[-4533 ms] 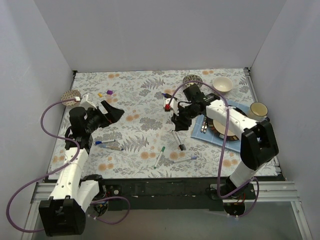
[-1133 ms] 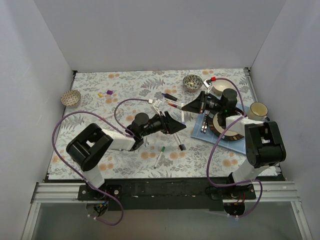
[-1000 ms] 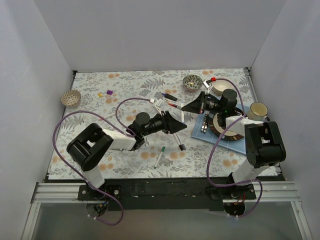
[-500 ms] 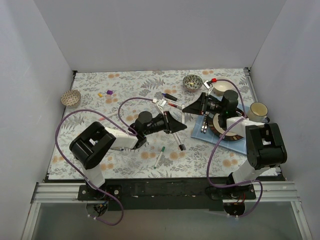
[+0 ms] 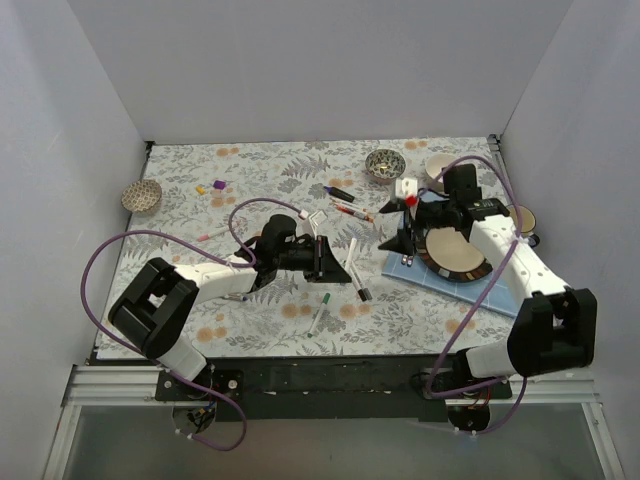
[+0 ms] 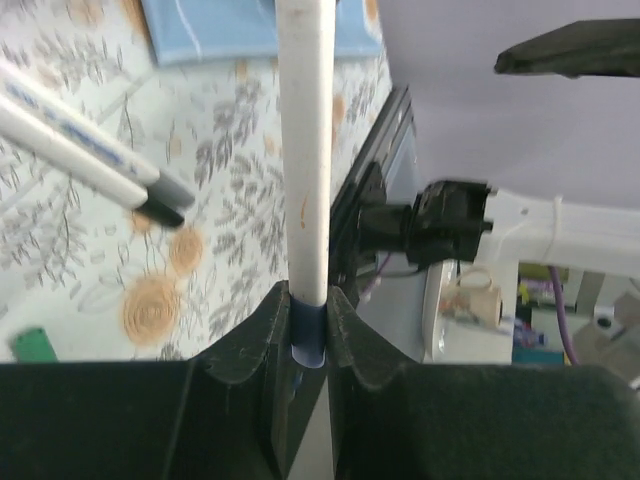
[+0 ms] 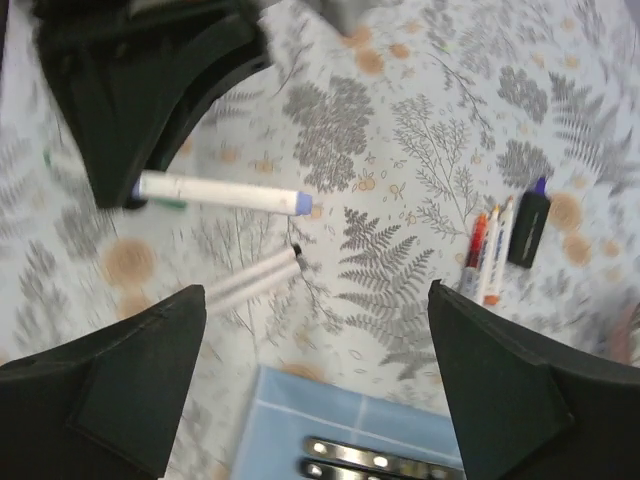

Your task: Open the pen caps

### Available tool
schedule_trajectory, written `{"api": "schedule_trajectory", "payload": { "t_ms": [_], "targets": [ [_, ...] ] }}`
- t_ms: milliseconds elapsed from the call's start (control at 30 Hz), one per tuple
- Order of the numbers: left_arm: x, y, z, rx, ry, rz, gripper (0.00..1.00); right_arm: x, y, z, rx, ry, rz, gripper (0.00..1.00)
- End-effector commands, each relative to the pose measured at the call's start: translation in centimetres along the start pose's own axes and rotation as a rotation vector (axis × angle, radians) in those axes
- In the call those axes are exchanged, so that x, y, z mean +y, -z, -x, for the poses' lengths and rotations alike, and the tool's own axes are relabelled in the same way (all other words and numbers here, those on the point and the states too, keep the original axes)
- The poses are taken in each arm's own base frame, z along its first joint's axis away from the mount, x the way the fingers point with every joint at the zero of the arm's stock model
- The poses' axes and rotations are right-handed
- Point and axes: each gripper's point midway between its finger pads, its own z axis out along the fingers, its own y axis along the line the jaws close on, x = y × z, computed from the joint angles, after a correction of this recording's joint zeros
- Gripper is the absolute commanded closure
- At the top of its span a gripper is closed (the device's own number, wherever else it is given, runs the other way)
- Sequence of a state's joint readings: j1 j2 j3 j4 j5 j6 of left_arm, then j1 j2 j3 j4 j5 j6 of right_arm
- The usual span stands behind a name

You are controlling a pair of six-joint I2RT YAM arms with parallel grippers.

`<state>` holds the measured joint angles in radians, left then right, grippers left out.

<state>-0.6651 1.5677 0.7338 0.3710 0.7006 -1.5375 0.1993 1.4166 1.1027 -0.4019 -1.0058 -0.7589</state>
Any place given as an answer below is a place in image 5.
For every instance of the floral dark patterned bowl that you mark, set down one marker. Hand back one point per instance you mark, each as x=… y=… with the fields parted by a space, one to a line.
x=385 y=165

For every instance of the purple black highlighter pen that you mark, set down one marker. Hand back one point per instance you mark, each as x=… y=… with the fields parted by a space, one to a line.
x=336 y=192

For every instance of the green capped marker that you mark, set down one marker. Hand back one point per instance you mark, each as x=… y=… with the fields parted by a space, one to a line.
x=318 y=315

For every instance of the patterned bowl at left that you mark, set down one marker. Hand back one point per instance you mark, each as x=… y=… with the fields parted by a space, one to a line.
x=142 y=197

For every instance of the aluminium frame rail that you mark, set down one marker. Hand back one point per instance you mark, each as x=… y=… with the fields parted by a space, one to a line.
x=94 y=385

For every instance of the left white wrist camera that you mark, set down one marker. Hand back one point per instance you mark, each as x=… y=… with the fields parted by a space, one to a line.
x=310 y=222

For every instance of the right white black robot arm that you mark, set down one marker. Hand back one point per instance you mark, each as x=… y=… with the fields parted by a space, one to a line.
x=555 y=326

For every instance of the yellow capped marker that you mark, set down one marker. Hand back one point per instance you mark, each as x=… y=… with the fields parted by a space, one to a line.
x=357 y=214

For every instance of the pink capped marker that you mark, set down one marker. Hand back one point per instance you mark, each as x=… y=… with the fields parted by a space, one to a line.
x=212 y=234

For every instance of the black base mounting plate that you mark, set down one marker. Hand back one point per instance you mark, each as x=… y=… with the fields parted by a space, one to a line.
x=342 y=406

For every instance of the cream ceramic bowl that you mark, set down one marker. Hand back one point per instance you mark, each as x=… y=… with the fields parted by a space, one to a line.
x=434 y=165

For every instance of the cream mug dark handle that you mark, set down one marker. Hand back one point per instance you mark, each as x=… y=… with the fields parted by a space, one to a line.
x=528 y=224

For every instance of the dark rimmed dinner plate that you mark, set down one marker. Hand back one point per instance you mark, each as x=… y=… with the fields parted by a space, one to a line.
x=449 y=255

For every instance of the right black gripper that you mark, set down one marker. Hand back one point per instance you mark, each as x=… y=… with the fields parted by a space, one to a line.
x=412 y=226

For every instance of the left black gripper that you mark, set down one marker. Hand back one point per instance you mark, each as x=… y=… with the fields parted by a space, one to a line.
x=319 y=257

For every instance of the blue tipped uncapped marker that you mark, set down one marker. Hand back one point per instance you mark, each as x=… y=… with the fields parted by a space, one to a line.
x=236 y=297

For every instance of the red marker pen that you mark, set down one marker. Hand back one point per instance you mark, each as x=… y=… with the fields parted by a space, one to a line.
x=348 y=205

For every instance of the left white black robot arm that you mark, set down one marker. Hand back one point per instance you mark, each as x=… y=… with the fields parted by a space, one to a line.
x=152 y=311

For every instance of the black capped marker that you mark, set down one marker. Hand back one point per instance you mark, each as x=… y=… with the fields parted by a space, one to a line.
x=353 y=278

